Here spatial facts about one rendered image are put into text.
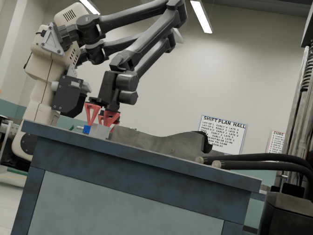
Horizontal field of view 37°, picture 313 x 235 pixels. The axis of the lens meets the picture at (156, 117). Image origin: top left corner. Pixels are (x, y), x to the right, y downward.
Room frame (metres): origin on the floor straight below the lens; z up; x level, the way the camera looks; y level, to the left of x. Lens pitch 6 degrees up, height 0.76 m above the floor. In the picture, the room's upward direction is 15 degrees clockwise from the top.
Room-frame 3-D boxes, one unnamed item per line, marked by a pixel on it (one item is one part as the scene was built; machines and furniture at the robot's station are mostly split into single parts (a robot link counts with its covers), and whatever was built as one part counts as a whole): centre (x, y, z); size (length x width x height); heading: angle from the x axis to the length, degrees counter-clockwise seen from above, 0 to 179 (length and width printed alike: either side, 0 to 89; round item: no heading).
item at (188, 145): (2.02, -0.11, 0.87); 0.50 x 0.26 x 0.14; 77
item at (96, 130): (1.66, 0.22, 0.83); 0.13 x 0.05 x 0.05; 50
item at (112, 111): (1.66, 0.18, 0.89); 0.07 x 0.07 x 0.09; 49
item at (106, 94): (1.64, 0.19, 0.96); 0.10 x 0.07 x 0.07; 139
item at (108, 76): (1.64, 0.19, 1.02); 0.07 x 0.06 x 0.07; 63
